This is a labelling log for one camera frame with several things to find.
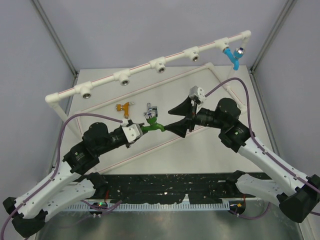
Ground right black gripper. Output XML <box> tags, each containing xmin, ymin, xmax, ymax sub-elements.
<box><xmin>164</xmin><ymin>95</ymin><xmax>227</xmax><ymax>138</ymax></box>

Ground green water faucet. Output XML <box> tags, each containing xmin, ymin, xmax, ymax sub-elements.
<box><xmin>141</xmin><ymin>111</ymin><xmax>166</xmax><ymax>134</ymax></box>

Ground white PVC pipe frame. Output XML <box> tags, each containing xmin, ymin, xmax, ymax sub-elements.
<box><xmin>45</xmin><ymin>30</ymin><xmax>252</xmax><ymax>122</ymax></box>

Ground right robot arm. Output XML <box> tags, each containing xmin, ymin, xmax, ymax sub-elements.
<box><xmin>165</xmin><ymin>97</ymin><xmax>320</xmax><ymax>223</ymax></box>

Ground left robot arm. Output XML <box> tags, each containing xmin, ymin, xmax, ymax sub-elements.
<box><xmin>3</xmin><ymin>120</ymin><xmax>143</xmax><ymax>238</ymax></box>

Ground chrome water faucet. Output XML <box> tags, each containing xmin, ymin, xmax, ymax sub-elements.
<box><xmin>143</xmin><ymin>102</ymin><xmax>158</xmax><ymax>118</ymax></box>

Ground orange water faucet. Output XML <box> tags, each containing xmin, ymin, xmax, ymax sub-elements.
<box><xmin>115</xmin><ymin>102</ymin><xmax>135</xmax><ymax>119</ymax></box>

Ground blue water faucet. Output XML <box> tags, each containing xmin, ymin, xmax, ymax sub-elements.
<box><xmin>223</xmin><ymin>47</ymin><xmax>246</xmax><ymax>71</ymax></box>

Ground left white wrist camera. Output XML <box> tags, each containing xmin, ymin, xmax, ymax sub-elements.
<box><xmin>121</xmin><ymin>118</ymin><xmax>144</xmax><ymax>144</ymax></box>

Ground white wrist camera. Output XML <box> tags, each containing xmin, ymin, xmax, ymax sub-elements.
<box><xmin>121</xmin><ymin>118</ymin><xmax>144</xmax><ymax>144</ymax></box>
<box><xmin>188</xmin><ymin>85</ymin><xmax>206</xmax><ymax>105</ymax></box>

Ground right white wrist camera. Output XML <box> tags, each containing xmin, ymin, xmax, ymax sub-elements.
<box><xmin>188</xmin><ymin>85</ymin><xmax>206</xmax><ymax>105</ymax></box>

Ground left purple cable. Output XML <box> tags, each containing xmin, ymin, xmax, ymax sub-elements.
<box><xmin>0</xmin><ymin>113</ymin><xmax>126</xmax><ymax>240</ymax></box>

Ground white slotted cable duct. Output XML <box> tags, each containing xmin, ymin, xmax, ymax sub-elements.
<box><xmin>67</xmin><ymin>201</ymin><xmax>230</xmax><ymax>211</ymax></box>

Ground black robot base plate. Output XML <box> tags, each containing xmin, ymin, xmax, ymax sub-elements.
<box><xmin>82</xmin><ymin>169</ymin><xmax>256</xmax><ymax>204</ymax></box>

